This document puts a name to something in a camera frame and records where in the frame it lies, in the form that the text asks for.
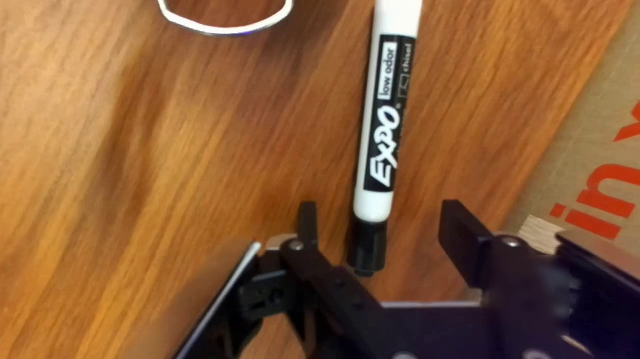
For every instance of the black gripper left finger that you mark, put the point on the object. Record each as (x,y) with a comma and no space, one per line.
(326,285)

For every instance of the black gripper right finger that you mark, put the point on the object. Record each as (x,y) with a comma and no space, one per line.
(507,279)

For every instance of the black white Expo marker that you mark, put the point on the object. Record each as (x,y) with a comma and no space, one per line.
(387,131)

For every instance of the brown cardboard panel red print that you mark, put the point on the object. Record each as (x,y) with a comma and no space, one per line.
(600,165)

